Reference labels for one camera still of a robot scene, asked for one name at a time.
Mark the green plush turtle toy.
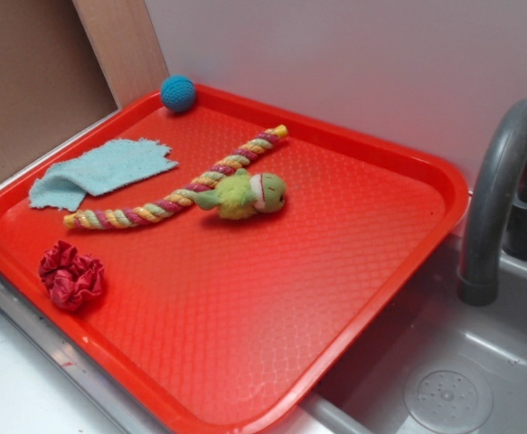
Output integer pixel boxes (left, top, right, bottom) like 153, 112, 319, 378
194, 169, 287, 221

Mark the red plastic tray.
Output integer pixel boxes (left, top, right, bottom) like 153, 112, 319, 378
0, 86, 468, 433

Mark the blue textured ball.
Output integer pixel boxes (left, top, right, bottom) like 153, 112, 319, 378
160, 75, 196, 113

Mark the light blue cloth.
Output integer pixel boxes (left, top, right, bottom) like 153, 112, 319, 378
29, 138, 178, 212

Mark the red fabric scrunchie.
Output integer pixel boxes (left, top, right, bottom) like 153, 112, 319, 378
38, 241, 105, 312

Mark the grey plastic sink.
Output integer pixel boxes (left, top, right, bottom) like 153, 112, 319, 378
301, 193, 527, 434

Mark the wooden board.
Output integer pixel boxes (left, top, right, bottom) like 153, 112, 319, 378
73, 0, 169, 109

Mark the grey plastic faucet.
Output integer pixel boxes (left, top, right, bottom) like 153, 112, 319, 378
457, 99, 527, 306

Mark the multicolored twisted rope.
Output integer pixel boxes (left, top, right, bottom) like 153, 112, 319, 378
62, 124, 289, 231

